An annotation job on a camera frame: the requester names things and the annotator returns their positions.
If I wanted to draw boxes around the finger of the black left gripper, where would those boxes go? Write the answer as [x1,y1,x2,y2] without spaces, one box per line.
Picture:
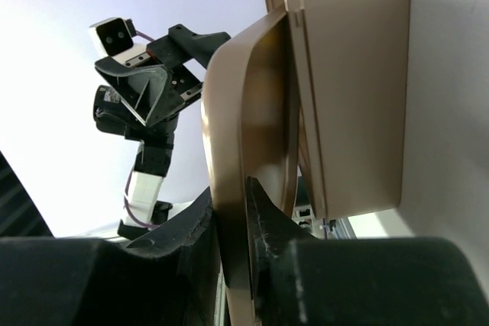
[95,57,174,127]
[146,24,231,74]

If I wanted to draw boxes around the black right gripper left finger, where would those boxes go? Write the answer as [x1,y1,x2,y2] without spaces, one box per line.
[1,190,220,325]

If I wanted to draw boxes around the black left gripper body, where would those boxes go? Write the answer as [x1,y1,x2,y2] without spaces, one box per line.
[93,67,203,143]

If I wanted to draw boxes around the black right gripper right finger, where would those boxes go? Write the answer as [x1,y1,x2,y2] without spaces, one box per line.
[245,178,488,325]

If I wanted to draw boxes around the gold tin lid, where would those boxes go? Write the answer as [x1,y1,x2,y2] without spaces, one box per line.
[201,6,299,325]

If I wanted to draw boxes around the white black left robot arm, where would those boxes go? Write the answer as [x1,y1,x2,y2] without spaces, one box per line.
[89,18,231,240]

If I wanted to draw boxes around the gold square cookie tin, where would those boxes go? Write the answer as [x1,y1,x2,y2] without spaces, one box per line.
[265,0,411,219]

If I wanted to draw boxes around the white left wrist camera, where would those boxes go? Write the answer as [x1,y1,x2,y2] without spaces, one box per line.
[88,17,134,57]

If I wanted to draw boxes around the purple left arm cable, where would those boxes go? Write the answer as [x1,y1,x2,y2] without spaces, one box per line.
[122,31,161,230]

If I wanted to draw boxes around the aluminium front frame rails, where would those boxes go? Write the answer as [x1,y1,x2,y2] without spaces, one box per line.
[292,205,357,240]

